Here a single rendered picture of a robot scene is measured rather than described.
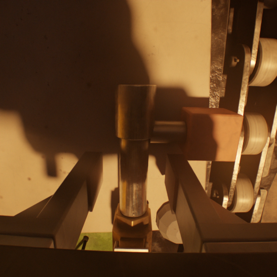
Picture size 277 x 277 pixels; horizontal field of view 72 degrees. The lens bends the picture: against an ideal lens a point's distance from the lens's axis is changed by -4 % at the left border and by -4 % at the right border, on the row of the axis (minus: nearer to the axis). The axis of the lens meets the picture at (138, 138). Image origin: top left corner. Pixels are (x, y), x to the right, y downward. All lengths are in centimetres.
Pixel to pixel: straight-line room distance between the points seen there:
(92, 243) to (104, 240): 8
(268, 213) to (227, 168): 13
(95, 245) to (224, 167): 124
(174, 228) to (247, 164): 10
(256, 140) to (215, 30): 10
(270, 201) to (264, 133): 14
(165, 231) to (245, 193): 8
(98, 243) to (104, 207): 119
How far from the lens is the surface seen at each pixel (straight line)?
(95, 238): 135
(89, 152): 16
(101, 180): 16
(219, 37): 20
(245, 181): 22
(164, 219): 18
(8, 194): 22
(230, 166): 20
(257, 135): 19
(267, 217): 33
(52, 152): 18
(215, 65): 19
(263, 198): 28
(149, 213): 18
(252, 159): 22
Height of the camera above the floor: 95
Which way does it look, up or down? 73 degrees down
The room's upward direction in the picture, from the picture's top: 179 degrees counter-clockwise
